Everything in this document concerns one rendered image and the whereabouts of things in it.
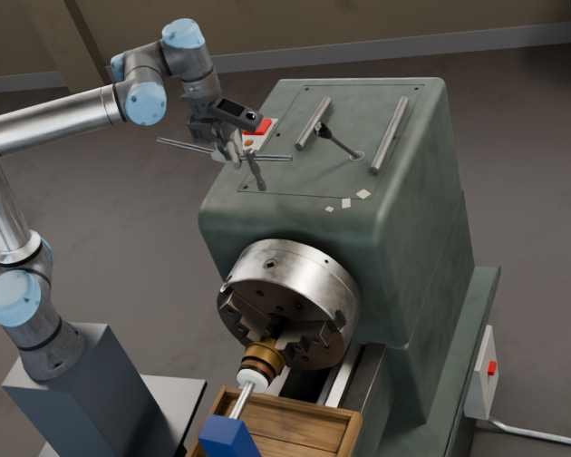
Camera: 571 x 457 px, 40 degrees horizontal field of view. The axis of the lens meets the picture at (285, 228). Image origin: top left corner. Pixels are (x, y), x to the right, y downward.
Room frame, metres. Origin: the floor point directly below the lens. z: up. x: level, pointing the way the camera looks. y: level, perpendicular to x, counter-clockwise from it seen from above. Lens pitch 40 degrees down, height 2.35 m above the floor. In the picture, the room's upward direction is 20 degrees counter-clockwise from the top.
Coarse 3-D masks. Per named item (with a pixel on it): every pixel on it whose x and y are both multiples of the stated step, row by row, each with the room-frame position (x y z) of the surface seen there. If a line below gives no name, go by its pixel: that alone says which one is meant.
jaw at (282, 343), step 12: (336, 312) 1.15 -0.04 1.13; (288, 324) 1.19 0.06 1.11; (300, 324) 1.17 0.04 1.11; (312, 324) 1.15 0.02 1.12; (324, 324) 1.13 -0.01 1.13; (336, 324) 1.13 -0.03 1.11; (288, 336) 1.15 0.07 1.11; (300, 336) 1.13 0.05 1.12; (312, 336) 1.12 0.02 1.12; (324, 336) 1.11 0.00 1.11; (276, 348) 1.13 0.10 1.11; (288, 348) 1.13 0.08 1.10; (300, 348) 1.12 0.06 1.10; (288, 360) 1.12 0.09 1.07
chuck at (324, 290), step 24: (240, 264) 1.31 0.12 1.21; (288, 264) 1.24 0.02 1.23; (312, 264) 1.23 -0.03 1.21; (240, 288) 1.25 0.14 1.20; (264, 288) 1.21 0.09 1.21; (288, 288) 1.18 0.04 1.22; (312, 288) 1.17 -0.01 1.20; (336, 288) 1.19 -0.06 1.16; (288, 312) 1.19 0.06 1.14; (312, 312) 1.16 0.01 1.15; (240, 336) 1.29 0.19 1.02; (336, 336) 1.13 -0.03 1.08; (312, 360) 1.18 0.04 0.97; (336, 360) 1.14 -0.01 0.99
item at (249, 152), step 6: (246, 150) 1.45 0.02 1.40; (252, 150) 1.45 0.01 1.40; (246, 156) 1.44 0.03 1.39; (252, 156) 1.44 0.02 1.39; (252, 162) 1.44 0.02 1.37; (252, 168) 1.44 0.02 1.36; (258, 168) 1.44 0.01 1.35; (258, 174) 1.44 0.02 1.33; (258, 180) 1.44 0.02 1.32; (264, 180) 1.45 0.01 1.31; (258, 186) 1.44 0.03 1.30; (264, 186) 1.44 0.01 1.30
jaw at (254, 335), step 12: (228, 288) 1.27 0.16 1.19; (228, 300) 1.23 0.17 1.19; (240, 300) 1.24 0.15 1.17; (228, 312) 1.23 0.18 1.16; (240, 312) 1.21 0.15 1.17; (252, 312) 1.22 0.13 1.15; (264, 312) 1.22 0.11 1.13; (240, 324) 1.19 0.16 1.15; (252, 324) 1.19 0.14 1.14; (264, 324) 1.20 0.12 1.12; (252, 336) 1.17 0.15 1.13
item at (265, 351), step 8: (264, 336) 1.17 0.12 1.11; (248, 344) 1.16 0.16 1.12; (256, 344) 1.15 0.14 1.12; (264, 344) 1.14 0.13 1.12; (272, 344) 1.15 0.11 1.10; (248, 352) 1.14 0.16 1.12; (256, 352) 1.13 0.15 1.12; (264, 352) 1.12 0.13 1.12; (272, 352) 1.12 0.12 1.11; (248, 360) 1.12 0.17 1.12; (256, 360) 1.11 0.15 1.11; (264, 360) 1.11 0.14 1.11; (272, 360) 1.11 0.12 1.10; (280, 360) 1.12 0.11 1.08; (240, 368) 1.11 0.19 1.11; (248, 368) 1.10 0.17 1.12; (256, 368) 1.09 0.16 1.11; (264, 368) 1.09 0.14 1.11; (272, 368) 1.10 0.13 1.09; (280, 368) 1.13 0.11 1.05; (264, 376) 1.08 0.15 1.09; (272, 376) 1.09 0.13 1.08
